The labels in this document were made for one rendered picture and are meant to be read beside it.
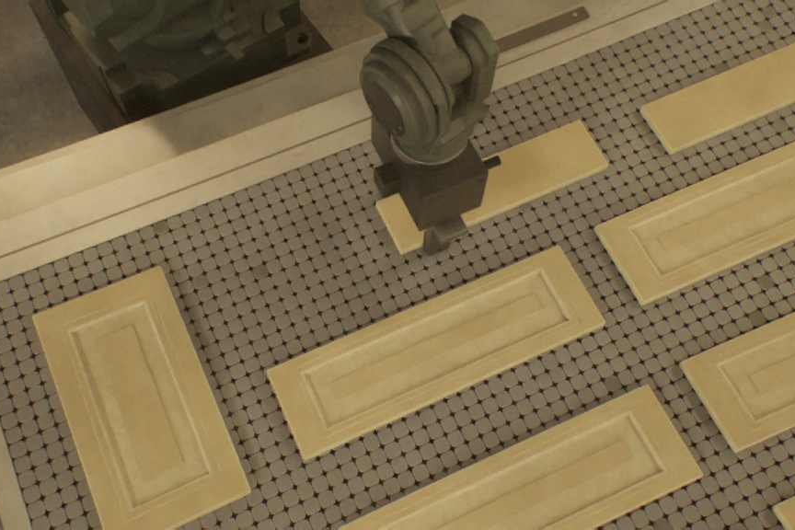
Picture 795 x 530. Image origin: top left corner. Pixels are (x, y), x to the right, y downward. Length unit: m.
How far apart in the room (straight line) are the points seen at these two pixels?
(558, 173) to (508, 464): 0.64
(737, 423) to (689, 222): 0.43
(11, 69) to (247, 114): 1.42
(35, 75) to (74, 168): 1.27
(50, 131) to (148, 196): 1.25
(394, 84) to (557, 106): 0.79
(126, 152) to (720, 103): 1.31
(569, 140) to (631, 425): 0.63
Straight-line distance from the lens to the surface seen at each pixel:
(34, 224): 2.13
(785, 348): 2.07
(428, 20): 1.55
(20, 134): 3.33
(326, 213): 2.03
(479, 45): 1.58
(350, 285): 1.96
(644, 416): 1.93
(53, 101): 3.37
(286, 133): 2.14
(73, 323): 1.99
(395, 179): 1.79
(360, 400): 1.87
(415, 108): 1.49
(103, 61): 2.59
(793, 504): 1.98
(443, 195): 1.72
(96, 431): 1.91
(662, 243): 2.07
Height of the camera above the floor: 2.68
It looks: 65 degrees down
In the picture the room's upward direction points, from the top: 2 degrees clockwise
